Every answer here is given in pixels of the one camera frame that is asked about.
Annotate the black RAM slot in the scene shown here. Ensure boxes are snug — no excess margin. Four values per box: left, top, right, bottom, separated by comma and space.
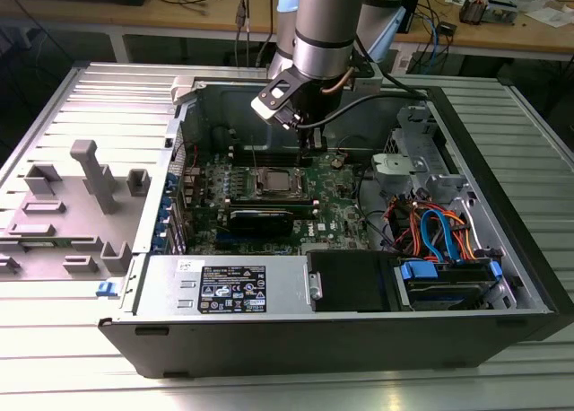
229, 154, 300, 168
229, 144, 300, 157

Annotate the CPU socket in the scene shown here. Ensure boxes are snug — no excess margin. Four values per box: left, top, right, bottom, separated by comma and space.
253, 164, 311, 202

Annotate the grey plastic fan holder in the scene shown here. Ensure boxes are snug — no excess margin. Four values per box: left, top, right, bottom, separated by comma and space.
370, 153, 427, 188

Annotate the green RAM stick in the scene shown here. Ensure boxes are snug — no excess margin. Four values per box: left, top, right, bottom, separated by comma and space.
227, 197, 317, 220

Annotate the green motherboard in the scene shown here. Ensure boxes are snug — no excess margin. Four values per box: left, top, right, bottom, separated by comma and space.
181, 150, 391, 256

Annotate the black graphics card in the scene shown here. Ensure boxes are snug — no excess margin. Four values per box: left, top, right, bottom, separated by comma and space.
228, 207, 296, 240

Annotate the black upright device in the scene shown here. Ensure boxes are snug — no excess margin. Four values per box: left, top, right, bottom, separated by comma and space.
398, 0, 422, 34

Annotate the brown metal heatsink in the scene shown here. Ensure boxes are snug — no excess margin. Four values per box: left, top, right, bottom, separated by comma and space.
459, 0, 491, 26

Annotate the black rating label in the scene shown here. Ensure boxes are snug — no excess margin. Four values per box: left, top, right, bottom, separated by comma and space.
198, 265, 268, 314

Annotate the wooden desk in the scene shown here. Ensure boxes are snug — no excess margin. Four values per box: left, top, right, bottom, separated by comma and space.
0, 0, 574, 56

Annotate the hard disk in blue carrier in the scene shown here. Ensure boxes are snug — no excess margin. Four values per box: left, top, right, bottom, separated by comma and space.
393, 258, 503, 312

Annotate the black PC case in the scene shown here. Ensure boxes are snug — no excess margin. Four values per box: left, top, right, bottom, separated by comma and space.
97, 72, 574, 380

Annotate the silver power supply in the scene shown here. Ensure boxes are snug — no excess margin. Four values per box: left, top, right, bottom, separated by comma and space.
118, 252, 324, 317

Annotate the white paper sheet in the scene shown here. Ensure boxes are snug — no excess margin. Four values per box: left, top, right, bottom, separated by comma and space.
524, 5, 574, 29

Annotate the grey parts rack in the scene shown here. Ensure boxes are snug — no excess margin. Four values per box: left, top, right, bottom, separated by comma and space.
0, 139, 152, 283

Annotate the black camera cable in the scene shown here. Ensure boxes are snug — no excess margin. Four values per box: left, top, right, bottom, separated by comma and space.
293, 38, 430, 130

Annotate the copper coloured hose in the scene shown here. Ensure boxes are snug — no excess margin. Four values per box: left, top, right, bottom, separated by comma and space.
321, 67, 356, 96

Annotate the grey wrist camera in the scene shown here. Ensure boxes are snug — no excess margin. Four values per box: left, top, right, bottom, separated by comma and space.
352, 76, 382, 93

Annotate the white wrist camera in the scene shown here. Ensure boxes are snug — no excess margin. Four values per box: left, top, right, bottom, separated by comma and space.
250, 67, 302, 129

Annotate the hanging black USB cable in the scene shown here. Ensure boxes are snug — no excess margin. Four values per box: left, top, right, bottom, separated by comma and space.
234, 0, 253, 67

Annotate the thin red wire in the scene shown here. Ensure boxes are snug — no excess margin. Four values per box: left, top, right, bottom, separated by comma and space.
171, 139, 199, 172

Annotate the blue flat wire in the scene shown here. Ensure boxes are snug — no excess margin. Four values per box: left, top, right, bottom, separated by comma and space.
420, 208, 465, 265

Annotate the orange power wire bundle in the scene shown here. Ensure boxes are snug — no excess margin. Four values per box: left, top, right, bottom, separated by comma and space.
387, 195, 490, 262

